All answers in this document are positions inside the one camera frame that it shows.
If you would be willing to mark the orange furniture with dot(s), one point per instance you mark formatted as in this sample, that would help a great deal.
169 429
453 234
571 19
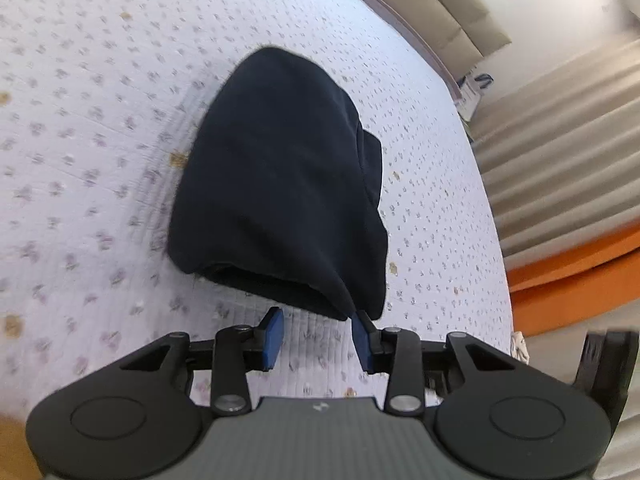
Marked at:
570 280

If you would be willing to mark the white bag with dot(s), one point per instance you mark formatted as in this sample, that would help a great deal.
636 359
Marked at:
475 92

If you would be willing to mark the white patterned bed cover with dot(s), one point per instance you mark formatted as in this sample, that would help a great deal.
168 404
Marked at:
100 110

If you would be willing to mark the dark navy striped garment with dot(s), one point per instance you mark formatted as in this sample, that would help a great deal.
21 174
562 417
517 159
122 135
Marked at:
280 185

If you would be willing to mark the beige pleated curtain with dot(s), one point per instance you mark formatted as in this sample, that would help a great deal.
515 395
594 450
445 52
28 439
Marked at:
560 160

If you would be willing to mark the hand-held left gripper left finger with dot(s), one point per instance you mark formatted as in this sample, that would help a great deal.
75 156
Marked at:
272 340

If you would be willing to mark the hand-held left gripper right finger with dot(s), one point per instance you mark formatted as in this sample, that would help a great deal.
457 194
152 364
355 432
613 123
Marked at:
362 342

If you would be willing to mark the small white cloth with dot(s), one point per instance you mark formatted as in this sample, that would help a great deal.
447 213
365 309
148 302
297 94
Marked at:
520 349

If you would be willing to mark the beige padded headboard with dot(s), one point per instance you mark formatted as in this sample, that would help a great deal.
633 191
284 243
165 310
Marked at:
450 5

